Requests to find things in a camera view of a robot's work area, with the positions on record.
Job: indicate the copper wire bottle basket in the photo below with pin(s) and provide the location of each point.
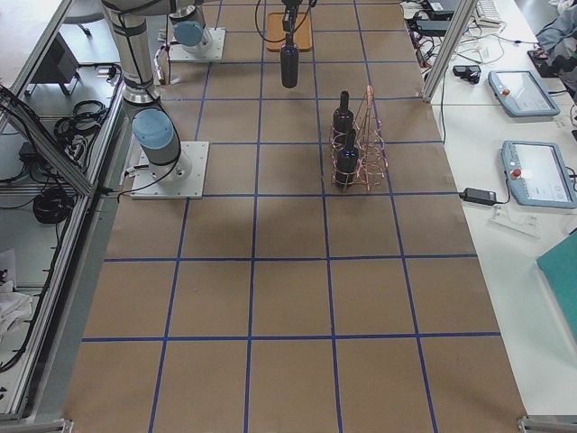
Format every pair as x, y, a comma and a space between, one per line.
372, 163

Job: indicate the near teach pendant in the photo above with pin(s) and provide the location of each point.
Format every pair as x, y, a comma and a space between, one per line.
537, 175

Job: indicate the dark wine bottle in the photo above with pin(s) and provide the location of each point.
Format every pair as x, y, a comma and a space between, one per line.
346, 161
343, 116
289, 57

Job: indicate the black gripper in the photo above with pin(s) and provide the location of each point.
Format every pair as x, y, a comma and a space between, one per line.
288, 22

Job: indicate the far teach pendant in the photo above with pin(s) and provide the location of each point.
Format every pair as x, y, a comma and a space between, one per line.
522, 93

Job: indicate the teach pendant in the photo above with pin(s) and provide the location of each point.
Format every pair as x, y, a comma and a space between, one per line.
522, 93
537, 175

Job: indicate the black power adapter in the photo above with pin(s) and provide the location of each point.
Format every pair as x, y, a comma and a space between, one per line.
478, 196

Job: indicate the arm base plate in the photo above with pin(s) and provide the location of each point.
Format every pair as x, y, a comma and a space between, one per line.
214, 53
186, 180

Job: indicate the aluminium frame post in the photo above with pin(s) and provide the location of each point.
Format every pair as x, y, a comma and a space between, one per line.
452, 36

